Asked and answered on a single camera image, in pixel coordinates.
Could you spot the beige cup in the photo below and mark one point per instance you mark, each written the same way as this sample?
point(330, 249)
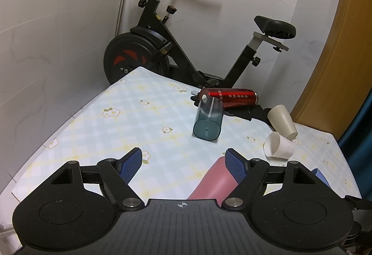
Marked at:
point(283, 121)

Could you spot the pink cup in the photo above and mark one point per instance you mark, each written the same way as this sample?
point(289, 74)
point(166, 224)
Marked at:
point(213, 182)

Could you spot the white paper cup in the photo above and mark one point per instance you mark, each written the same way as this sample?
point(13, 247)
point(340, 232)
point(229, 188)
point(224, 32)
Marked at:
point(280, 146)

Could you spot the floral checkered tablecloth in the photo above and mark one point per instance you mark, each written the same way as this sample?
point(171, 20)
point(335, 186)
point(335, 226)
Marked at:
point(116, 133)

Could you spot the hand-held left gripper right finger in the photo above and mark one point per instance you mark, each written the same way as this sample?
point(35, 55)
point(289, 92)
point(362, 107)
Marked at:
point(234, 164)

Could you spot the metal pipe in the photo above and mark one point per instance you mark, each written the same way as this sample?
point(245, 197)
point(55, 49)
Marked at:
point(121, 2)

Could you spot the wooden door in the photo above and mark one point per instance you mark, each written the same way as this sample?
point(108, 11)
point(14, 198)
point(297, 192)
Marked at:
point(343, 54)

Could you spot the blue cup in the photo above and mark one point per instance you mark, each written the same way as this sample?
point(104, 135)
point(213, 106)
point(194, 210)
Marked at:
point(321, 178)

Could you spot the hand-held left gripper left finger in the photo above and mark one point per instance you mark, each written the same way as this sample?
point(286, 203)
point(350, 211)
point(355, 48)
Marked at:
point(132, 164)

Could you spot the black exercise bike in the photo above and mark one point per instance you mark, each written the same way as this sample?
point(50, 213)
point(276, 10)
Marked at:
point(149, 40)

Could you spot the red metal bottle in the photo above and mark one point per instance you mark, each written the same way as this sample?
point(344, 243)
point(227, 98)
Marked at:
point(235, 97)

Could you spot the transparent teal cup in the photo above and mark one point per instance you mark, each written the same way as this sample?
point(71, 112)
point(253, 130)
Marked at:
point(207, 122)

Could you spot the black cloth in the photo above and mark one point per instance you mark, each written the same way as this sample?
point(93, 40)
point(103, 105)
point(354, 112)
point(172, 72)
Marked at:
point(255, 114)

